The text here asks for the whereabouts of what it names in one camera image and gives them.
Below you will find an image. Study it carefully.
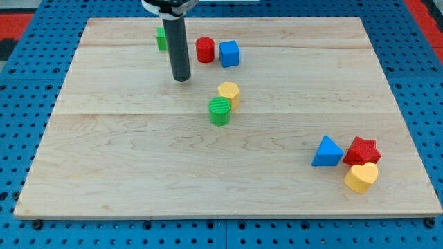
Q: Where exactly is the yellow hexagon block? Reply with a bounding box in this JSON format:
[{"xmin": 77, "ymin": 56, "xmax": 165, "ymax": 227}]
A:
[{"xmin": 217, "ymin": 82, "xmax": 240, "ymax": 110}]

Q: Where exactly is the red star block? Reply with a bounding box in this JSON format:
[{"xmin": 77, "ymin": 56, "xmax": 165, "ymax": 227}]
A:
[{"xmin": 343, "ymin": 136, "xmax": 381, "ymax": 165}]

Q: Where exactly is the green block behind rod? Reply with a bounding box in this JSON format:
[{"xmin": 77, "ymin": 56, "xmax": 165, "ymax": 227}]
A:
[{"xmin": 156, "ymin": 27, "xmax": 168, "ymax": 51}]

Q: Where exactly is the white black robot arm flange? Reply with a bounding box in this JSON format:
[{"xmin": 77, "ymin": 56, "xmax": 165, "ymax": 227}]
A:
[{"xmin": 141, "ymin": 0, "xmax": 199, "ymax": 21}]

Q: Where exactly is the yellow heart block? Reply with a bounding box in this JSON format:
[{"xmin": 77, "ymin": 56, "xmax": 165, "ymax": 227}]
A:
[{"xmin": 343, "ymin": 162, "xmax": 379, "ymax": 194}]

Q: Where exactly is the blue cube block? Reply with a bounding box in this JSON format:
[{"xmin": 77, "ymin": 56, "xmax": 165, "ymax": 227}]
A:
[{"xmin": 219, "ymin": 40, "xmax": 240, "ymax": 68}]

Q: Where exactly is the wooden board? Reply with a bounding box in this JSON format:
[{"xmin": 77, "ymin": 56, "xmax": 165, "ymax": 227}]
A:
[{"xmin": 14, "ymin": 17, "xmax": 442, "ymax": 220}]

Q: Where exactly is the green cylinder block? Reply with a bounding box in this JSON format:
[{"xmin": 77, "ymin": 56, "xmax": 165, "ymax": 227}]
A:
[{"xmin": 208, "ymin": 96, "xmax": 231, "ymax": 126}]

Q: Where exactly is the blue triangle block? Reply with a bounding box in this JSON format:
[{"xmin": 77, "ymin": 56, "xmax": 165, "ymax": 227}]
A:
[{"xmin": 311, "ymin": 135, "xmax": 344, "ymax": 167}]

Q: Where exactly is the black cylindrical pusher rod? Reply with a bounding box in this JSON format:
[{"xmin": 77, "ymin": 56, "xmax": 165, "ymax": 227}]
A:
[{"xmin": 163, "ymin": 16, "xmax": 191, "ymax": 82}]

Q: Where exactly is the red cylinder block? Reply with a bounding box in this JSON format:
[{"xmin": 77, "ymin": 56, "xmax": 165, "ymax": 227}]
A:
[{"xmin": 195, "ymin": 37, "xmax": 215, "ymax": 63}]

